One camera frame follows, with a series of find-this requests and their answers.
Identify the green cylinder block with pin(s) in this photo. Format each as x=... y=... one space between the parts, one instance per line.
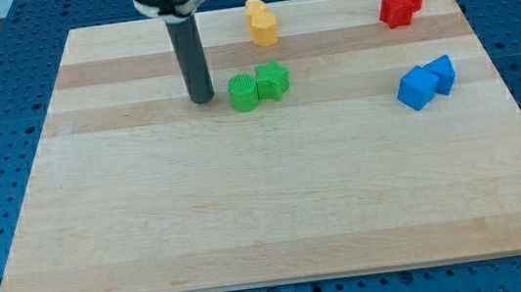
x=243 y=92

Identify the green star block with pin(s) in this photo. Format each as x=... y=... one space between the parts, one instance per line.
x=272 y=80

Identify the yellow hexagon block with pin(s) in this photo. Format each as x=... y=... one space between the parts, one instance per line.
x=264 y=29

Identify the light wooden board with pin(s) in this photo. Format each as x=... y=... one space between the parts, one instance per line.
x=134 y=188

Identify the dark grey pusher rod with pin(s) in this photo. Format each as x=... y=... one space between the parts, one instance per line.
x=188 y=50

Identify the yellow heart block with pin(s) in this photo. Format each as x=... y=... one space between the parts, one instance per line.
x=253 y=7

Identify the blue cube block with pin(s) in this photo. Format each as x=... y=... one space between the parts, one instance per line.
x=417 y=88

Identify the red star block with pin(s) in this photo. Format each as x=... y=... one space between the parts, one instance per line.
x=396 y=13

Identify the blue triangle block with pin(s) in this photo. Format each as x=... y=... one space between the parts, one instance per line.
x=443 y=68

